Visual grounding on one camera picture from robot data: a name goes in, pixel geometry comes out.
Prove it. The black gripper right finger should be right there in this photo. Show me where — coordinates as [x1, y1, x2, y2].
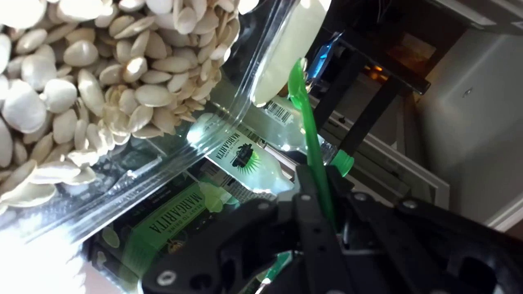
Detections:
[329, 165, 523, 294]

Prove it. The white framed panel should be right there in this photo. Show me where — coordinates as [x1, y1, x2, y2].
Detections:
[321, 116, 455, 210]

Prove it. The clear bottle with green cap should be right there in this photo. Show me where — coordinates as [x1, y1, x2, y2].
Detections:
[185, 112, 301, 196]
[210, 80, 357, 178]

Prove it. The clear plastic seed container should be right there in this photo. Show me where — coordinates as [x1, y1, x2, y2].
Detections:
[0, 0, 304, 246]

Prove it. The green plastic spoon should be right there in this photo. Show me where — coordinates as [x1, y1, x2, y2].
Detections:
[286, 55, 340, 230]

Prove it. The dark green margarita box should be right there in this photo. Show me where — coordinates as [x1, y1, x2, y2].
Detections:
[84, 173, 260, 287]

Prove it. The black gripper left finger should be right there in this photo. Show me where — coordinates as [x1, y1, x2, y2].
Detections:
[139, 165, 350, 294]

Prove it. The blue snack packet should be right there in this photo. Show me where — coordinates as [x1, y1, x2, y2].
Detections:
[308, 31, 347, 85]

